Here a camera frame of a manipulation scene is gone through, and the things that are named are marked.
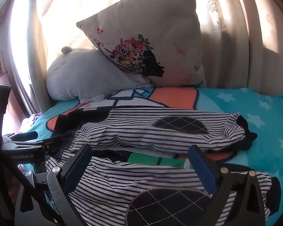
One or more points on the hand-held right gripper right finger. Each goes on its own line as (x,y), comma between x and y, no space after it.
(204,169)

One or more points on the beige curtain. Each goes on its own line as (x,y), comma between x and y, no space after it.
(238,28)

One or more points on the teal printed blanket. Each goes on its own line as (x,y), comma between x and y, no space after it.
(261,122)

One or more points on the purple and white clothes pile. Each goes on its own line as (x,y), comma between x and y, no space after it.
(30,120)

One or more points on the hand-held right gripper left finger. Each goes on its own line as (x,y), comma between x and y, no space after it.
(77,168)

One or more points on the grey plush pillow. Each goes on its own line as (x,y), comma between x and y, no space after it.
(85,75)

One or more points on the beige floral print pillow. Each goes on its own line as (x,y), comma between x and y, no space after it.
(155,16)

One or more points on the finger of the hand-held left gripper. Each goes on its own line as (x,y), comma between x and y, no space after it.
(52,143)

